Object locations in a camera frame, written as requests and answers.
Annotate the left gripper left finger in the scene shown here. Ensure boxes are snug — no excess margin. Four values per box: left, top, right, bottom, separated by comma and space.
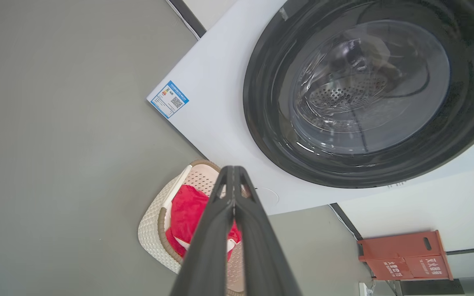
170, 166, 235, 296

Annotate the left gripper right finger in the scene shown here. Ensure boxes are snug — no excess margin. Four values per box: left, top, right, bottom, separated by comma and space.
234, 166, 302, 296

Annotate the cream perforated laundry basket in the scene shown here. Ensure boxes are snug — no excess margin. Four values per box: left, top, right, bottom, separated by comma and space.
137, 160, 246, 296

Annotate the red garment with white trim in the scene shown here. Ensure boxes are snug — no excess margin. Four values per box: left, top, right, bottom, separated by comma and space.
165, 184, 242, 262

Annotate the round white filter cover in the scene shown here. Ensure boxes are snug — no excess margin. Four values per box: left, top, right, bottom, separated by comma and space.
256, 187, 279, 207

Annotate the orange-red fire equipment box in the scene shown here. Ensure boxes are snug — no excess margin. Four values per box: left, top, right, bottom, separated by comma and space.
357, 230, 454, 281

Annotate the white front-load washing machine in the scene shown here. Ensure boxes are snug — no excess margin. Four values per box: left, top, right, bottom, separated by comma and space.
146, 0, 474, 215

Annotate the black round glass washer door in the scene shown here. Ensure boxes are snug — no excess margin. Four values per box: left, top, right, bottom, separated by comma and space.
243, 0, 474, 189

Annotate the blue energy label sticker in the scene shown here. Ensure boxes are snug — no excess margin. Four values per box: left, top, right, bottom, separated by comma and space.
150, 80, 190, 119

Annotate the white floor cable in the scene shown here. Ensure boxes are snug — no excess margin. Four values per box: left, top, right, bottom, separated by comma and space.
166, 0, 201, 41
328, 203, 362, 241

